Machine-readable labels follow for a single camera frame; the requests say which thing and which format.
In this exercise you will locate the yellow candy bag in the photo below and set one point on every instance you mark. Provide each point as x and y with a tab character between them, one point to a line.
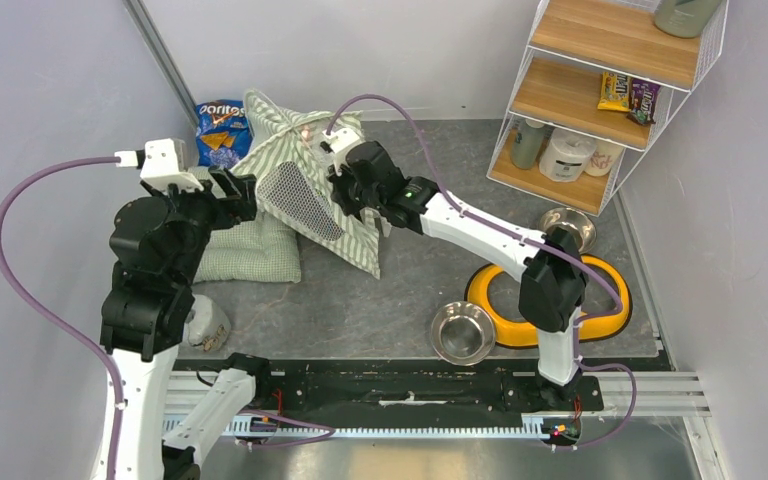
615	92

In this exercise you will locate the aluminium rail frame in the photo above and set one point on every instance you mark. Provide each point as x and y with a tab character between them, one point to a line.
626	394

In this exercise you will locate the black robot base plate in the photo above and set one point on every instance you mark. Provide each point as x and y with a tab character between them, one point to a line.
310	384

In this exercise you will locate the white wire wooden shelf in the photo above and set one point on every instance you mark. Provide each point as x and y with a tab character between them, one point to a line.
602	70

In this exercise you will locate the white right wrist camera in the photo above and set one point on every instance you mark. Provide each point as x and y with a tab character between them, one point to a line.
339	142

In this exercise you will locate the cream printed cup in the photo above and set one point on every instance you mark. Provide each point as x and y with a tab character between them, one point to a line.
603	159

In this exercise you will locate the green bottle shelf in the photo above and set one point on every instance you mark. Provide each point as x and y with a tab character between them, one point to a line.
684	18
527	143

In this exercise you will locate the dark purple candy bag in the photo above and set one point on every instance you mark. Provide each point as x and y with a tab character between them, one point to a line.
642	101

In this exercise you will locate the steel bowl near shelf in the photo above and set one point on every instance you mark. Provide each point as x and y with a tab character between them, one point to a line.
575	222

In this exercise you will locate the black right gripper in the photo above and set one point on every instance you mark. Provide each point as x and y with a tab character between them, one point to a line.
338	195

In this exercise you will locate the green checked pet cushion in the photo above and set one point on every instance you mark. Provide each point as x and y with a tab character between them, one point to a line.
263	250

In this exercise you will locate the green bottle top shelf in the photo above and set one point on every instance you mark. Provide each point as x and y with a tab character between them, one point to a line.
684	18

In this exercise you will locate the blue Doritos chip bag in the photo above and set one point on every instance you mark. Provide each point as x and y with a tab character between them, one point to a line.
223	137

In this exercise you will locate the green bottle lower shelf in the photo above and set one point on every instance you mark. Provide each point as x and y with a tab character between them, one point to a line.
527	143

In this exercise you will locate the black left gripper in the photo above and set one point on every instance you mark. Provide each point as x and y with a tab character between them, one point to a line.
231	210

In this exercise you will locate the steel bowl front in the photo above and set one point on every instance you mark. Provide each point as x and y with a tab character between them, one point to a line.
462	333

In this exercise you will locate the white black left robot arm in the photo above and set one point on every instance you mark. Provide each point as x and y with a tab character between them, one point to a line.
159	241

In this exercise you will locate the white toilet paper roll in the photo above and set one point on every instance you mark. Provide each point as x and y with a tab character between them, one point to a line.
566	155

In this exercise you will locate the green striped pet tent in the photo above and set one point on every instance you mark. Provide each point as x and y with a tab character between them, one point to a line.
291	181

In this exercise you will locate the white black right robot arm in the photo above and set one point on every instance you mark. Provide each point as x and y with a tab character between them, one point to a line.
548	267

